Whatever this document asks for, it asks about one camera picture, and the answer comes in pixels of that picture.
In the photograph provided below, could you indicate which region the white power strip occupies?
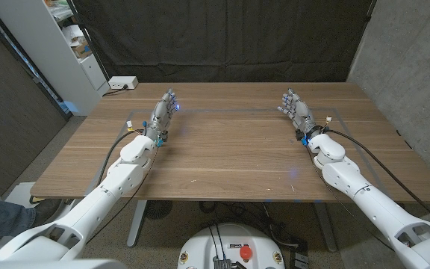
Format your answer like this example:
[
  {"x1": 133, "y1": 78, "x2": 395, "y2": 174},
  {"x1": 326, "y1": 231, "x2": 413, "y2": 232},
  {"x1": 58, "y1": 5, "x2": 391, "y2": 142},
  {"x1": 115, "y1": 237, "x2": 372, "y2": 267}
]
[{"x1": 107, "y1": 75, "x2": 140, "y2": 90}]

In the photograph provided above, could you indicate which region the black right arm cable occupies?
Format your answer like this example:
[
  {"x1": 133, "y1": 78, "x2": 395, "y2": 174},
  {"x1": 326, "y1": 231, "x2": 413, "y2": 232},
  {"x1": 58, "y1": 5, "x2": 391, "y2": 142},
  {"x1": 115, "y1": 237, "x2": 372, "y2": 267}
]
[{"x1": 325, "y1": 129, "x2": 430, "y2": 229}]

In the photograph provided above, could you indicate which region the grey tape rectangle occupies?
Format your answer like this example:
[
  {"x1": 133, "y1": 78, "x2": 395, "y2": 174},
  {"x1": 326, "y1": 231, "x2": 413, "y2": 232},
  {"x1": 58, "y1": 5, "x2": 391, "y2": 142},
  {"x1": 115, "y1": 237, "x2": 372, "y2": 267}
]
[{"x1": 84, "y1": 108, "x2": 391, "y2": 199}]

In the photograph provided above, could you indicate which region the black backdrop stand pole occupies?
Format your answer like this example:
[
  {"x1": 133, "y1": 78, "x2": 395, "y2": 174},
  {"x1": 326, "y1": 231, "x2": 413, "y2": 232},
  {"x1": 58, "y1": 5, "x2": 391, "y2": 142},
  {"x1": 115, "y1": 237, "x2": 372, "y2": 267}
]
[{"x1": 65, "y1": 0, "x2": 110, "y2": 82}]

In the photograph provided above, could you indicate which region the white floor platform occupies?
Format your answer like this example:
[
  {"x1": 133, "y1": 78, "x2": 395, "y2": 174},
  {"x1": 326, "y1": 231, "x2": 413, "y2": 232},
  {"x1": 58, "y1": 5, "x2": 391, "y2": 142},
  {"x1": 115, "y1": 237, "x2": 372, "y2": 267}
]
[{"x1": 4, "y1": 182, "x2": 78, "y2": 225}]

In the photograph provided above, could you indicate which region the round black floor device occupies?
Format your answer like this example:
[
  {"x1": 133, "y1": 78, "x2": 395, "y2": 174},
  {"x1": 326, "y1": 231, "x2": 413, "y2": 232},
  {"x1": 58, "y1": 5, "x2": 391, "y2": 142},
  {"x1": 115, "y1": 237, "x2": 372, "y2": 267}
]
[{"x1": 143, "y1": 200, "x2": 174, "y2": 220}]

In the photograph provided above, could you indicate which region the black backdrop curtain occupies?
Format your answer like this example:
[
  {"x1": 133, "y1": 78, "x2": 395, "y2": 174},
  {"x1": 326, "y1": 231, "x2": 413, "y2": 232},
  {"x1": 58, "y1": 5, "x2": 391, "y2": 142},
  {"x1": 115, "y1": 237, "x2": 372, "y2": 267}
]
[{"x1": 67, "y1": 0, "x2": 376, "y2": 84}]

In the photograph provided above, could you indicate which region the white shelf cabinet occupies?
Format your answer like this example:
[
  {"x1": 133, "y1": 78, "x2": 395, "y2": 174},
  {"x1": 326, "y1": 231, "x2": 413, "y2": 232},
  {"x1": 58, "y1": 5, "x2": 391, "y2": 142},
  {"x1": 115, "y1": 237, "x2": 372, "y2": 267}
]
[{"x1": 0, "y1": 0, "x2": 110, "y2": 117}]

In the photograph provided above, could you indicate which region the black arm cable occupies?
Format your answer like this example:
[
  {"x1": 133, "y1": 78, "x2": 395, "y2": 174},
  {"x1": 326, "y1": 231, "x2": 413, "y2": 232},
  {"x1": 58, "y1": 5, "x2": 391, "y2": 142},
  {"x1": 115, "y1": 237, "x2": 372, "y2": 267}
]
[
  {"x1": 95, "y1": 129, "x2": 147, "y2": 188},
  {"x1": 325, "y1": 129, "x2": 430, "y2": 229}
]

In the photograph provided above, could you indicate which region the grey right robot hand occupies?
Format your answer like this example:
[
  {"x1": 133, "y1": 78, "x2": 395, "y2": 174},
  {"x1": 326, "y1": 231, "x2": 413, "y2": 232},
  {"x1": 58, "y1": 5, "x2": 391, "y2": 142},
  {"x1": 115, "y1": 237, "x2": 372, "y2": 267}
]
[{"x1": 277, "y1": 87, "x2": 319, "y2": 137}]

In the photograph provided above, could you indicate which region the red emergency stop button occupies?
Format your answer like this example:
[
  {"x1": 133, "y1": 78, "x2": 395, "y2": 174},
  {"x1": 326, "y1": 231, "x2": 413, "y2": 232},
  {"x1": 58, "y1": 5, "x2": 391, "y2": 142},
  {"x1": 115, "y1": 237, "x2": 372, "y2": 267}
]
[{"x1": 239, "y1": 245, "x2": 254, "y2": 262}]

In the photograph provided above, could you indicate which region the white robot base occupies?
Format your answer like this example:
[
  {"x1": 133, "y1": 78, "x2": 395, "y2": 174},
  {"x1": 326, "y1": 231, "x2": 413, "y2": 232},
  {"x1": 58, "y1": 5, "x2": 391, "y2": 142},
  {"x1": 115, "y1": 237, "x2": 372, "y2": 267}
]
[{"x1": 176, "y1": 223, "x2": 286, "y2": 269}]

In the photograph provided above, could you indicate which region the black power strip cord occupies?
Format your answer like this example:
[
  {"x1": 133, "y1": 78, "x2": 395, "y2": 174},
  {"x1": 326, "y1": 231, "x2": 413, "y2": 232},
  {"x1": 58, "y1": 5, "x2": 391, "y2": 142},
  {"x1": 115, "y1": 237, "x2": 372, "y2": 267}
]
[{"x1": 102, "y1": 84, "x2": 129, "y2": 97}]

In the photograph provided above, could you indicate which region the grey table leg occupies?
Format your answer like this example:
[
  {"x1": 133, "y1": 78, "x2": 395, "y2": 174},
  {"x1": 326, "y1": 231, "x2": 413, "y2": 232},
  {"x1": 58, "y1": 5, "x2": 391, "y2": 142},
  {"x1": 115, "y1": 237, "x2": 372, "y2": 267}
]
[
  {"x1": 126, "y1": 200, "x2": 148, "y2": 248},
  {"x1": 314, "y1": 201, "x2": 338, "y2": 253}
]

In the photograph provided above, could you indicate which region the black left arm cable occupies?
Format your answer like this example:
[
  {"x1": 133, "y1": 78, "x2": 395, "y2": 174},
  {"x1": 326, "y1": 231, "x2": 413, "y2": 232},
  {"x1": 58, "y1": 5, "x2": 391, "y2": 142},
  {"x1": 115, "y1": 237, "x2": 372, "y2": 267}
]
[{"x1": 95, "y1": 129, "x2": 147, "y2": 188}]

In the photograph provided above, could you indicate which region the person's dark shoe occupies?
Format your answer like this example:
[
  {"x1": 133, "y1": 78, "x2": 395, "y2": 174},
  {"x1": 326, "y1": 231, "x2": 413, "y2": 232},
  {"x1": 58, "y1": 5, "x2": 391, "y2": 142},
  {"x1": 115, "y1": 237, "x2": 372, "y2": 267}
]
[{"x1": 31, "y1": 197, "x2": 65, "y2": 227}]

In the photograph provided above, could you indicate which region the white paper stack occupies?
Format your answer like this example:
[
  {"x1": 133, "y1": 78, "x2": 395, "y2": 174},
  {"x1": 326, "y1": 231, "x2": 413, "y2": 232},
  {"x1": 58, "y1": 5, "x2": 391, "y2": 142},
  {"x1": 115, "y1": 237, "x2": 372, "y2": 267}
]
[{"x1": 60, "y1": 24, "x2": 85, "y2": 48}]

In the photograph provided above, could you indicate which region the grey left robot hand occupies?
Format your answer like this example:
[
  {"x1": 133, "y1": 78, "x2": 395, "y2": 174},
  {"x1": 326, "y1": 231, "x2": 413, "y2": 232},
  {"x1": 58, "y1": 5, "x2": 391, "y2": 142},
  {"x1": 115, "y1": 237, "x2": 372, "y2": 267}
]
[{"x1": 144, "y1": 87, "x2": 180, "y2": 141}]

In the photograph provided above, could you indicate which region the cardboard box with blue tape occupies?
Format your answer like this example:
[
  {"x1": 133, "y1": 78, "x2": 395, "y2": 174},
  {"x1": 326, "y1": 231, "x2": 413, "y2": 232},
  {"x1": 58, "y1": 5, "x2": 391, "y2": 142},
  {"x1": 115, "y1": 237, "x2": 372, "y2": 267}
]
[{"x1": 71, "y1": 40, "x2": 93, "y2": 60}]

